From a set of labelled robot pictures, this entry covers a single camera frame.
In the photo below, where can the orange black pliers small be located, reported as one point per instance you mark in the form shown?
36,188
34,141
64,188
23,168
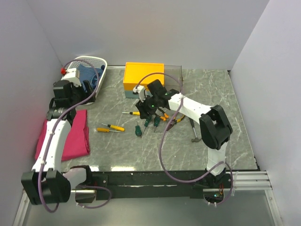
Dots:
164,115

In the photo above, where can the yellow screwdriver middle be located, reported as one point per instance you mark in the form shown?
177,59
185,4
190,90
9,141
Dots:
115,127

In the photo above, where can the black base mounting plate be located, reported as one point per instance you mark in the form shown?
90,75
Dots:
151,184

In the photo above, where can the clear plastic drawer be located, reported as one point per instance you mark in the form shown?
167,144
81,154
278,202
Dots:
173,77

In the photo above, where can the aluminium rail frame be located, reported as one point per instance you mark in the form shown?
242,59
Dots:
249,202

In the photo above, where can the white plastic basket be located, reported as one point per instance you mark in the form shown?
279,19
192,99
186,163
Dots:
98,64

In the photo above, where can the orange grey drawer box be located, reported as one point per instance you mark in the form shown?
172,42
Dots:
135,71

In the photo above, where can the yellow screwdriver upper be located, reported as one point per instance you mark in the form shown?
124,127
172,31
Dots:
132,113

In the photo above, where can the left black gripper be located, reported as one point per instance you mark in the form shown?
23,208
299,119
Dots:
87,87

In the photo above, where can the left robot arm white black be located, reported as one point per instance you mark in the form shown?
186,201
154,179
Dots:
45,183

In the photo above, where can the green screwdriver right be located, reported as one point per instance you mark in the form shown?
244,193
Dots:
156,122

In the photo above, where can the blue cloth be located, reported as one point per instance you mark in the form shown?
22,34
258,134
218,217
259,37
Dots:
87,73

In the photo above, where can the small black hammer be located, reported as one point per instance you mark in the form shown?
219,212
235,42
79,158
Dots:
195,139

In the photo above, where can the yellow screwdriver lower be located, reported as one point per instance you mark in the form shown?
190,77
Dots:
106,130

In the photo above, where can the orange black long-nose pliers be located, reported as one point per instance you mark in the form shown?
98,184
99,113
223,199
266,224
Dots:
175,121

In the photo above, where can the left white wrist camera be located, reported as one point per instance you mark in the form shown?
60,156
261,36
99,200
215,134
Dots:
72,75

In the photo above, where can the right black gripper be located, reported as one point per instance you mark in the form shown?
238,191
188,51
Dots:
143,109

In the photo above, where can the pink folded cloth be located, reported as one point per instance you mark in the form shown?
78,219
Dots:
77,142

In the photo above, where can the yellow screwdriver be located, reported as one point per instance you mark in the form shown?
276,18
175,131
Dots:
132,113
115,127
106,130

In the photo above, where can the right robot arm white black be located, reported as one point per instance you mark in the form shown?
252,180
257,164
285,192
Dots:
215,127

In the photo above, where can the green screwdriver short left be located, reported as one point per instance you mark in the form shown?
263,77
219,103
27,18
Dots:
138,131

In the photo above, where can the green screwdriver long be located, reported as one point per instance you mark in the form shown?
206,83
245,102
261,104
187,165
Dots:
147,121

